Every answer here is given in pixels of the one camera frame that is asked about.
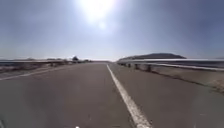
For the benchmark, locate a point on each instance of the pale painted edge line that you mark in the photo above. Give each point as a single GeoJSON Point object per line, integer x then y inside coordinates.
{"type": "Point", "coordinates": [30, 72]}

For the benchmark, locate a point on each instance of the metal guardrail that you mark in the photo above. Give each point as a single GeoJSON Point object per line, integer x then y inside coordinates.
{"type": "Point", "coordinates": [173, 63]}

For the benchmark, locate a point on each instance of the dark hill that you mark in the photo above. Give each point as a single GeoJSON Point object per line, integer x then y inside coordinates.
{"type": "Point", "coordinates": [155, 56]}

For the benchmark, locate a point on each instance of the dry roadside ground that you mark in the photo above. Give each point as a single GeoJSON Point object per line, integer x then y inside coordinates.
{"type": "Point", "coordinates": [20, 68]}

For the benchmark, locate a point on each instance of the white painted road line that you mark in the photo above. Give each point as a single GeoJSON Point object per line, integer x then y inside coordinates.
{"type": "Point", "coordinates": [128, 100]}

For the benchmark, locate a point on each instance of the dark tree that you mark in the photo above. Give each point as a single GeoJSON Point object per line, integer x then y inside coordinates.
{"type": "Point", "coordinates": [75, 59]}

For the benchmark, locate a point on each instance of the distant guardrail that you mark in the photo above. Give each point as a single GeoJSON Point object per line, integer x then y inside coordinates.
{"type": "Point", "coordinates": [30, 61]}

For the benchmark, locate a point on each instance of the grey asphalt road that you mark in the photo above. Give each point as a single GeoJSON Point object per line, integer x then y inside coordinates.
{"type": "Point", "coordinates": [73, 96]}

